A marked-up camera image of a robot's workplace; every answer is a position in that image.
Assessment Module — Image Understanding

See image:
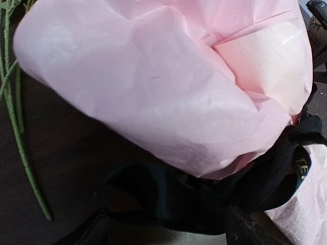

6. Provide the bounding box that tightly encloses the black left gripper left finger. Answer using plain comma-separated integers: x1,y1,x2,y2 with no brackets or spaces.
69,214,108,245

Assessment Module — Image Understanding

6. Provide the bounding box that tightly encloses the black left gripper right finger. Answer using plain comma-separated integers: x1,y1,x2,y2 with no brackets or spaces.
225,206,275,245

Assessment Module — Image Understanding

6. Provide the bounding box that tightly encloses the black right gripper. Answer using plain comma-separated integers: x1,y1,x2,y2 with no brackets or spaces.
306,1,326,84

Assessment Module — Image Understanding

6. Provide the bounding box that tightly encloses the black ribbon strap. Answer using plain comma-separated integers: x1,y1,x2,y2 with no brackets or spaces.
103,112,325,234

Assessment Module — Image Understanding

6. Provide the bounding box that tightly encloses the pink wrapping paper sheet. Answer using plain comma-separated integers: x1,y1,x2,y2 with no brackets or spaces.
13,1,326,244

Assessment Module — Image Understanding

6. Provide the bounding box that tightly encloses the pile of fake flowers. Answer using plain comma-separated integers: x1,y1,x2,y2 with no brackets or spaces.
1,1,53,221

